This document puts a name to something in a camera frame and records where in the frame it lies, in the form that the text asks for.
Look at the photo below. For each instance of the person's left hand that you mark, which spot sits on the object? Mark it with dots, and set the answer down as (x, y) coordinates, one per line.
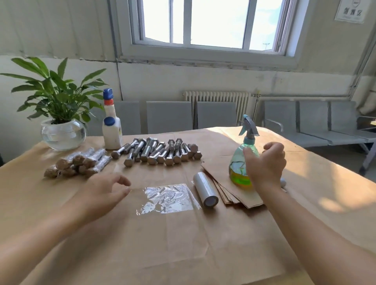
(100, 197)

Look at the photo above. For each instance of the person's right hand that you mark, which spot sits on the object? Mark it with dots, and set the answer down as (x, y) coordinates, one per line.
(265, 167)

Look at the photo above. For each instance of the green spray bottle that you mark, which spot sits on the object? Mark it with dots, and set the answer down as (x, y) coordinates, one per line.
(238, 170)

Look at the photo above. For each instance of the stack of brown paper sheets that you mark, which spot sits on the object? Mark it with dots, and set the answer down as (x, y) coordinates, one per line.
(223, 170)

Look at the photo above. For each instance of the steel hex bolt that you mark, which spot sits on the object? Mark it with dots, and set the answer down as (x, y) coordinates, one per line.
(66, 161)

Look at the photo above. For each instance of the white cling film roll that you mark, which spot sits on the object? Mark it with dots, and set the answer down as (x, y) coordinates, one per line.
(205, 189)

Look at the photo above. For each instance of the sheet of clear film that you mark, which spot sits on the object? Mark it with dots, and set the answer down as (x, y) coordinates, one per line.
(170, 199)

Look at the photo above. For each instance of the pile of steel bolts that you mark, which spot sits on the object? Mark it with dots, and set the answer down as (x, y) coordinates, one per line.
(158, 151)

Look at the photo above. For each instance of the person's right forearm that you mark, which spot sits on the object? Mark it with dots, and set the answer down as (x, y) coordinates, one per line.
(311, 241)

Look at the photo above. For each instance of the person's left forearm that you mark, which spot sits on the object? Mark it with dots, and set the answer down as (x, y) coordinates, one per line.
(32, 249)

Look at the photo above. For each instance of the white handheld controller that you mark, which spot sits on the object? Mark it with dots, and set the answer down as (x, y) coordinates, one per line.
(283, 183)

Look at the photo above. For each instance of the grey chair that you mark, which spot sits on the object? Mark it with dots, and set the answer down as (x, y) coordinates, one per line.
(129, 117)
(349, 120)
(317, 120)
(216, 115)
(169, 117)
(282, 120)

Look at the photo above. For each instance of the white glue bottle blue cap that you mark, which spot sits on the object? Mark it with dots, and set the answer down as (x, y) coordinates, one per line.
(112, 132)

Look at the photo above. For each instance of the round glass vase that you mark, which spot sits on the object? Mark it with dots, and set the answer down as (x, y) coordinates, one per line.
(63, 135)

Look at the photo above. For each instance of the white radiator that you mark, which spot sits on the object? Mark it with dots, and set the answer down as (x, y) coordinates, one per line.
(217, 100)

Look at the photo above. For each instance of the large brown paper table cover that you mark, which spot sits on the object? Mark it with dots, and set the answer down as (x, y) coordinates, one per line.
(176, 246)

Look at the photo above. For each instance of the green leafy plant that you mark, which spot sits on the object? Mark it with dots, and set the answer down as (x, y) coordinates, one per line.
(56, 94)

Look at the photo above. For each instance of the white framed window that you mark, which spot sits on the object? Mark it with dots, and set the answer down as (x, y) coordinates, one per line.
(211, 26)

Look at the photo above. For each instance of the white vertical blind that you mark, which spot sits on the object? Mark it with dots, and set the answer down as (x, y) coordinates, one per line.
(53, 29)

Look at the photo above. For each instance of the white wall pipe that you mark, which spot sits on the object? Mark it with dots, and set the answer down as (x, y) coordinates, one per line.
(365, 82)

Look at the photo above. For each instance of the small square wall sign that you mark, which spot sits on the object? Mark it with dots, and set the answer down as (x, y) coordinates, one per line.
(353, 10)

